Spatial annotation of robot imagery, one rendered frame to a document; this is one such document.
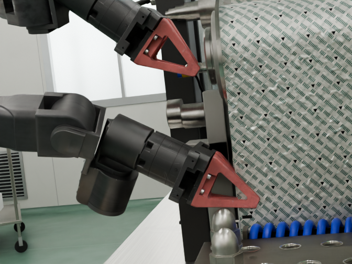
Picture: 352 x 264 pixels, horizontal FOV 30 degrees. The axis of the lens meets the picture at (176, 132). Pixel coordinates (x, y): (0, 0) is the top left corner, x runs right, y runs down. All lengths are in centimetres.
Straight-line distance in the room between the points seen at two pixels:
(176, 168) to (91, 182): 12
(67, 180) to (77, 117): 604
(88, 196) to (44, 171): 604
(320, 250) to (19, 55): 629
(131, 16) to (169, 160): 19
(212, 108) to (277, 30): 15
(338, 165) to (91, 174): 30
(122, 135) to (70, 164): 599
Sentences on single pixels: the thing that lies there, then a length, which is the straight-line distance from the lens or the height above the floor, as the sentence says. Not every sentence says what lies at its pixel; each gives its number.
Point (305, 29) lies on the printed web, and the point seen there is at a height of 127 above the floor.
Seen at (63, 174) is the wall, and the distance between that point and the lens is 683.
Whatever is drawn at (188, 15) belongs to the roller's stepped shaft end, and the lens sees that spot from 111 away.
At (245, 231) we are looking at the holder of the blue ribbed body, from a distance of 79.
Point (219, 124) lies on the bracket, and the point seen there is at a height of 116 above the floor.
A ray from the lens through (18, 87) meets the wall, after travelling 691.
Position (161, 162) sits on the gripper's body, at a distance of 79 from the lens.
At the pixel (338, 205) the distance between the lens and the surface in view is 82.
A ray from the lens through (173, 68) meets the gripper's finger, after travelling 84.
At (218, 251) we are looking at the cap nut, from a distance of 65.
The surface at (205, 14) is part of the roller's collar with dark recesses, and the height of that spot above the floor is 132.
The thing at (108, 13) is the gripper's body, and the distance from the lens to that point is 84.
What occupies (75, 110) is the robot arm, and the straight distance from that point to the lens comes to 80.
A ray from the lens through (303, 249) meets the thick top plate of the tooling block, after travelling 73.
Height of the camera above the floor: 123
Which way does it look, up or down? 5 degrees down
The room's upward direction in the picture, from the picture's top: 6 degrees counter-clockwise
